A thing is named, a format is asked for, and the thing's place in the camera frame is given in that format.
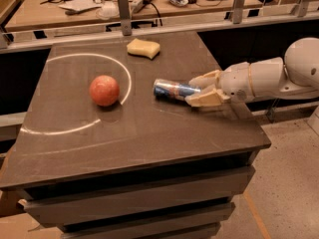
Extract red bull can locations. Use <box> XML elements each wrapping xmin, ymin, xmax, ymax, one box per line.
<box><xmin>153</xmin><ymin>79</ymin><xmax>201</xmax><ymax>101</ymax></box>

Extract red apple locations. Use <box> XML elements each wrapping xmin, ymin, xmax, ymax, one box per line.
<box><xmin>89</xmin><ymin>75</ymin><xmax>120</xmax><ymax>107</ymax></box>

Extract grey power strip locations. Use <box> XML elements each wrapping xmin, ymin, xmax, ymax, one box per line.
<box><xmin>130</xmin><ymin>0</ymin><xmax>159</xmax><ymax>15</ymax></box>

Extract metal railing frame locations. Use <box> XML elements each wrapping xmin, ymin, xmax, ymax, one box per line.
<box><xmin>0</xmin><ymin>0</ymin><xmax>319</xmax><ymax>54</ymax></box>

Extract wooden desk background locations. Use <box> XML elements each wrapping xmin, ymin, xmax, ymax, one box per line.
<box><xmin>4</xmin><ymin>0</ymin><xmax>263</xmax><ymax>33</ymax></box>

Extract white papers on desk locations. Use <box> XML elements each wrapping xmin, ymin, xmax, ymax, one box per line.
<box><xmin>60</xmin><ymin>0</ymin><xmax>102</xmax><ymax>11</ymax></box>

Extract grey drawer cabinet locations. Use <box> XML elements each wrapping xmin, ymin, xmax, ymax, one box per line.
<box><xmin>0</xmin><ymin>149</ymin><xmax>272</xmax><ymax>239</ymax></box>

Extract yellow sponge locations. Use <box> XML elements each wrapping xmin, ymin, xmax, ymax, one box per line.
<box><xmin>127</xmin><ymin>39</ymin><xmax>160</xmax><ymax>60</ymax></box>

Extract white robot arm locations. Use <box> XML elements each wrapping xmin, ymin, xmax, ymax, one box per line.
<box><xmin>185</xmin><ymin>38</ymin><xmax>319</xmax><ymax>107</ymax></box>

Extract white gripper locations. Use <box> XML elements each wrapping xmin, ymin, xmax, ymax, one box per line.
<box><xmin>185</xmin><ymin>62</ymin><xmax>253</xmax><ymax>108</ymax></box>

